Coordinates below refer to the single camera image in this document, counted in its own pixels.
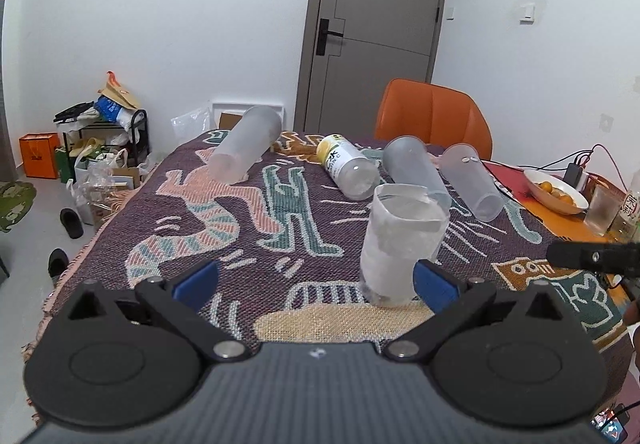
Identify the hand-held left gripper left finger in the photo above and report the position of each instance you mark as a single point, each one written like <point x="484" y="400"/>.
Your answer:
<point x="197" y="283"/>

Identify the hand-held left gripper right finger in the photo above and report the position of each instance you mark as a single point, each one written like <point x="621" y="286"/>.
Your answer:
<point x="434" y="285"/>

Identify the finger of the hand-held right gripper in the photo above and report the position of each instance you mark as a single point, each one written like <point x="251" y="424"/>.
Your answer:
<point x="590" y="255"/>

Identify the short frosted plastic cup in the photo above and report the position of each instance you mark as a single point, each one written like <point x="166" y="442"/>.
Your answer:
<point x="395" y="244"/>

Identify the slim frosted plastic cup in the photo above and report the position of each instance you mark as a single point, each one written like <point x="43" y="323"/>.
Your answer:
<point x="472" y="184"/>

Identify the grey frosted plastic cup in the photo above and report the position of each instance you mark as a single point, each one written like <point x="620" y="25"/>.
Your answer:
<point x="412" y="164"/>

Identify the large frosted plastic cup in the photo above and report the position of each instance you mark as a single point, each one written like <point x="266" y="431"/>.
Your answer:
<point x="245" y="144"/>

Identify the orange table mat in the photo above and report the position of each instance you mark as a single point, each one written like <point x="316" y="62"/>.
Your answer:
<point x="555" y="229"/>

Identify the clear glass tumbler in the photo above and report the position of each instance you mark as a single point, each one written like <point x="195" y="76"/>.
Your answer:
<point x="601" y="211"/>

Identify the clear bottle with white label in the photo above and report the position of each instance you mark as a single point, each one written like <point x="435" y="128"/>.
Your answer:
<point x="630" y="209"/>

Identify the printed blanket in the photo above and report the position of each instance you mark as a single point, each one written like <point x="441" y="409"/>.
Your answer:
<point x="225" y="224"/>

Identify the pile of small oranges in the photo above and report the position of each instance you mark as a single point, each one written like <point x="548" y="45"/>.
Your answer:
<point x="560" y="191"/>

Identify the white bowl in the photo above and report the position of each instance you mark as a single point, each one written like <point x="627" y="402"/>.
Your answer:
<point x="540" y="196"/>

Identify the crumpled clear plastic bags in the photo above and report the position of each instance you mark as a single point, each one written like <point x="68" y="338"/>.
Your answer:
<point x="100" y="201"/>

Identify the black slipper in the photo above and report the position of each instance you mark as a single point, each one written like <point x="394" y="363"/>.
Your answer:
<point x="71" y="223"/>
<point x="57" y="266"/>

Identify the yellow label plastic bottle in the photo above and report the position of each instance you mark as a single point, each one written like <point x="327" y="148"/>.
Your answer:
<point x="345" y="164"/>

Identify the clear plastic bag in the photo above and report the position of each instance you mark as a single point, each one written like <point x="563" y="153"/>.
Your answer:
<point x="191" y="125"/>

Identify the black shoe rack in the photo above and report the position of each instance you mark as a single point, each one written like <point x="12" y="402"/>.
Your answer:
<point x="140" y="134"/>

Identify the brown cardboard box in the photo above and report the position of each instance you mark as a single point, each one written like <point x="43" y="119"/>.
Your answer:
<point x="230" y="120"/>

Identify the orange chair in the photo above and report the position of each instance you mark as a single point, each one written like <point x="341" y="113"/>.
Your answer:
<point x="430" y="116"/>

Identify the green paper bag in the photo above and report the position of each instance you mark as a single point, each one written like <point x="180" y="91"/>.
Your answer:
<point x="64" y="164"/>

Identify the white flat board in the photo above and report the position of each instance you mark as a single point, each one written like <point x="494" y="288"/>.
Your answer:
<point x="235" y="105"/>

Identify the blue and white package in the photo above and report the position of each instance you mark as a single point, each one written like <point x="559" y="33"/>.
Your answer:
<point x="111" y="110"/>

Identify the green floor mat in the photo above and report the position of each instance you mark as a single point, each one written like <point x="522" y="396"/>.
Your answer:
<point x="15" y="204"/>

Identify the orange shopping bag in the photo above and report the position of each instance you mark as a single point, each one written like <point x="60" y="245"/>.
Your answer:
<point x="39" y="155"/>

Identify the tan paper bag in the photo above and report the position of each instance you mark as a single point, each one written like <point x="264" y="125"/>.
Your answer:
<point x="120" y="91"/>

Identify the grey door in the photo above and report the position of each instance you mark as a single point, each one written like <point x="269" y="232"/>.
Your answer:
<point x="380" y="24"/>

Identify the white wall outlet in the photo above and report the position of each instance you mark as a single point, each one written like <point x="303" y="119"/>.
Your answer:
<point x="605" y="123"/>

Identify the white wall device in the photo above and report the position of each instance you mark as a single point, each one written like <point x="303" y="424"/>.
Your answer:
<point x="528" y="12"/>

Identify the white light switch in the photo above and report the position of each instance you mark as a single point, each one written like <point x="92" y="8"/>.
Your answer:
<point x="450" y="13"/>

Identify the dark door frame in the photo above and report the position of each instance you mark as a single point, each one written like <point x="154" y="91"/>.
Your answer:
<point x="6" y="74"/>

